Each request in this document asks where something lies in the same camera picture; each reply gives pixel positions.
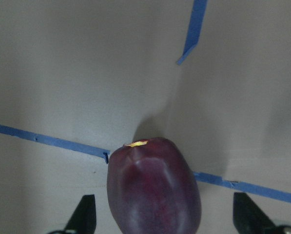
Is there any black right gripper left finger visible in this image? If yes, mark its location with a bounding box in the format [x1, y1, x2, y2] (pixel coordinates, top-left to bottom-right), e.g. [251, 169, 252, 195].
[63, 195, 97, 234]

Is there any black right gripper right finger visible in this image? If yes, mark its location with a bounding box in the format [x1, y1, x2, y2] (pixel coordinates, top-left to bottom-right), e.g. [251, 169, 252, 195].
[233, 192, 276, 234]

